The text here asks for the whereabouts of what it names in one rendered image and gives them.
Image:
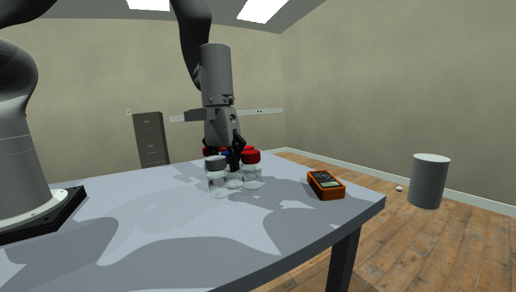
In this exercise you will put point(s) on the orange digital multimeter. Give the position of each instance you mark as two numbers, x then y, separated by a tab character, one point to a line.
325	185

